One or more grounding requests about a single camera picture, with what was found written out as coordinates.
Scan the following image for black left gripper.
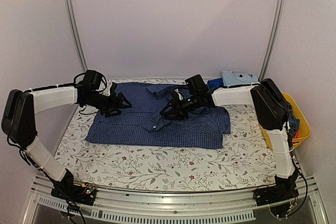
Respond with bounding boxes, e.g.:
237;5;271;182
84;91;132;118

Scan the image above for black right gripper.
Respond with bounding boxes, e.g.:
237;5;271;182
160;93;201;120

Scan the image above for blue checkered button shirt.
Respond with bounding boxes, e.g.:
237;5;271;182
86;82;230;149

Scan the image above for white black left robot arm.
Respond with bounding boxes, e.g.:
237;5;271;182
1;70;132;200

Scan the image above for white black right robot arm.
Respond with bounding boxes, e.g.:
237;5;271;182
160;74;298;201

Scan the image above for yellow plastic laundry basket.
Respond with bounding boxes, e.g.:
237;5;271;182
250;86;311;149

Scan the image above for folded royal blue garment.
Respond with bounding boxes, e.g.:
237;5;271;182
207;78;225;90

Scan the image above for folded light blue t-shirt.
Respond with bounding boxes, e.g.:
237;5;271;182
221;70;259;87

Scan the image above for floral patterned table cloth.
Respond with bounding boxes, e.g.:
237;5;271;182
52;78;296;192

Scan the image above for grey blue garment in basket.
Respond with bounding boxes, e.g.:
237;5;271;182
287;102;300;135

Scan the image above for orange garment in basket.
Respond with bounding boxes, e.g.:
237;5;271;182
292;131;300;145

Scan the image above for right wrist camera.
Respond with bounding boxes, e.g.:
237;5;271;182
171;89;184;101

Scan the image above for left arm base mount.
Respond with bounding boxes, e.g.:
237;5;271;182
50;178;97;206

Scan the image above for aluminium front rail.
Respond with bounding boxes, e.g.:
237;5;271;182
23;175;331;223

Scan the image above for right aluminium frame post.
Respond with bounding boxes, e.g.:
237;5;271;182
258;0;285;81

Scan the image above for aluminium frame post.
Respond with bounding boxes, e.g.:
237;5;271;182
64;0;88;71
258;0;285;81

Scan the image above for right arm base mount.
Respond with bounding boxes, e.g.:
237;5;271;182
253;184;299;219

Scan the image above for left aluminium frame post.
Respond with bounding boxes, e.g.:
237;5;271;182
64;0;88;71

